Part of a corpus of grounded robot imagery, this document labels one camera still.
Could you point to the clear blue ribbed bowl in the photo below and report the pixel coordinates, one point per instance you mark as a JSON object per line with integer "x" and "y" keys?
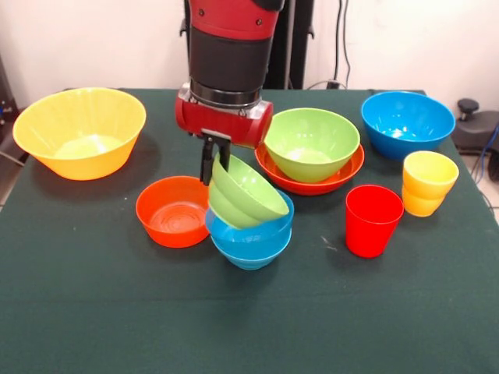
{"x": 253, "y": 235}

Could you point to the yellow cup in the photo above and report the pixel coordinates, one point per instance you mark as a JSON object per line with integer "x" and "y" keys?
{"x": 425, "y": 195}

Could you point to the dark green tablecloth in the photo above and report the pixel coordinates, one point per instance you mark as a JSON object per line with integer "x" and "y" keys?
{"x": 234, "y": 311}

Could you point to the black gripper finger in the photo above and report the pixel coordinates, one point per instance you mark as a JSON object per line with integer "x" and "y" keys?
{"x": 206, "y": 163}
{"x": 224, "y": 156}

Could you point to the small green bowl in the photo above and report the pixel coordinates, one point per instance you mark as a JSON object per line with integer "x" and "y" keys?
{"x": 241, "y": 195}

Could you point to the large green bowl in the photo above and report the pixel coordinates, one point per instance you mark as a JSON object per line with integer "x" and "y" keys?
{"x": 312, "y": 167}

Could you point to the large blue bowl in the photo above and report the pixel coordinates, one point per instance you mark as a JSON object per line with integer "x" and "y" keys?
{"x": 405, "y": 117}

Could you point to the wide shallow red-orange bowl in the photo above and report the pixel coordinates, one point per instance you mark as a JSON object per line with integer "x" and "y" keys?
{"x": 312, "y": 189}

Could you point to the red cup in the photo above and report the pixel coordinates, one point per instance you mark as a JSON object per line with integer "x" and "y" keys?
{"x": 370, "y": 233}

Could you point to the black equipment box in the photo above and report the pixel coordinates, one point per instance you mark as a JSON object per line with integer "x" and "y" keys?
{"x": 6, "y": 97}

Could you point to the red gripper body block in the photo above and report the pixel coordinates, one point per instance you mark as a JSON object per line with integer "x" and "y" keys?
{"x": 226, "y": 122}

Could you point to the small light blue bowl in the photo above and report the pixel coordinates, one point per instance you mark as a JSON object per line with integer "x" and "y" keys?
{"x": 249, "y": 261}

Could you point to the large orange bowl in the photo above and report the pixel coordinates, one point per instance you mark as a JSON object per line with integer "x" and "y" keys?
{"x": 78, "y": 163}

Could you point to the small red-orange bowl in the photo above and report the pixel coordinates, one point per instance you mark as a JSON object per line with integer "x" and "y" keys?
{"x": 171, "y": 233}

